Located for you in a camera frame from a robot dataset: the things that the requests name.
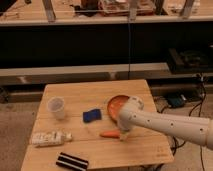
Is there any orange pepper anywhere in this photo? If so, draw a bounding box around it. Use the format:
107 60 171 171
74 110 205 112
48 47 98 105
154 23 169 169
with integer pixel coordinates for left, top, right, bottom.
100 130 120 138

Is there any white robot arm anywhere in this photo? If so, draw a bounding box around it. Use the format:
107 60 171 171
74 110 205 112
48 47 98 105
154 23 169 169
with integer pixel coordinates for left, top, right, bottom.
117 96 213 150

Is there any orange plate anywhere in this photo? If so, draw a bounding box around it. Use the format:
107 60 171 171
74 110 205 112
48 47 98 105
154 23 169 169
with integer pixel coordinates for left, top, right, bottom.
107 95 129 122

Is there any blue sponge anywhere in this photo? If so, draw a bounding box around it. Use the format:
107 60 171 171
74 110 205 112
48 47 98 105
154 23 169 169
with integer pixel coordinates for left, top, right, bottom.
83 109 102 123

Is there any black power adapter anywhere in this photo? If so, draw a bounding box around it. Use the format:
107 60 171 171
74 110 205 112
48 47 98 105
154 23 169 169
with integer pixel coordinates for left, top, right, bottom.
165 94 185 108

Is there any black white striped object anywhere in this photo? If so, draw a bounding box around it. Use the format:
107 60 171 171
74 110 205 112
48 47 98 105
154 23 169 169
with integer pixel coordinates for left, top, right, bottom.
56 153 89 171

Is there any clear plastic bottle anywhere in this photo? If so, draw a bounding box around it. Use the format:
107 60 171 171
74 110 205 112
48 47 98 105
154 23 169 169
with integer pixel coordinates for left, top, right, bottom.
31 131 72 147

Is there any black box on shelf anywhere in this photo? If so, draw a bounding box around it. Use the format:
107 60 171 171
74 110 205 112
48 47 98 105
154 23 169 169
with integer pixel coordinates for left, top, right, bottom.
167 48 213 74

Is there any red items box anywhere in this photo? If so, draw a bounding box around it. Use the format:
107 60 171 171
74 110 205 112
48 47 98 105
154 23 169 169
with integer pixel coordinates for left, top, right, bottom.
98 0 156 16

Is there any black hanging cable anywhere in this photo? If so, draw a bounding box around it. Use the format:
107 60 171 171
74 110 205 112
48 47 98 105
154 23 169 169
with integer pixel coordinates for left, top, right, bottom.
127 14 132 80

